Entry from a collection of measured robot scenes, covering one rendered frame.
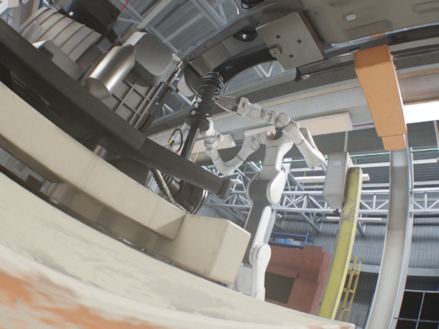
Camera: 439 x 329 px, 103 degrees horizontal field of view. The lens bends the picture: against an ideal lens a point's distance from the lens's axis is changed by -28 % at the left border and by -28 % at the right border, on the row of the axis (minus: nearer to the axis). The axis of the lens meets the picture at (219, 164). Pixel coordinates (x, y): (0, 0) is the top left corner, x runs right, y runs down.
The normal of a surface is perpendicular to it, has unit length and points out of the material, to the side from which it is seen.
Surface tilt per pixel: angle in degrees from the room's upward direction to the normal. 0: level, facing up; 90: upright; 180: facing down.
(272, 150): 100
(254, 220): 91
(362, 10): 149
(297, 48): 180
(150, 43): 90
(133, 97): 90
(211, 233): 90
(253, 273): 120
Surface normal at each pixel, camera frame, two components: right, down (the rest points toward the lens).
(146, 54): 0.69, -0.07
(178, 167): 0.50, -0.21
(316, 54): -0.35, 0.84
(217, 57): 0.19, 0.60
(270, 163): -0.65, -0.37
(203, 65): 0.42, 0.38
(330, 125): -0.59, 0.51
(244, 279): -0.69, -0.04
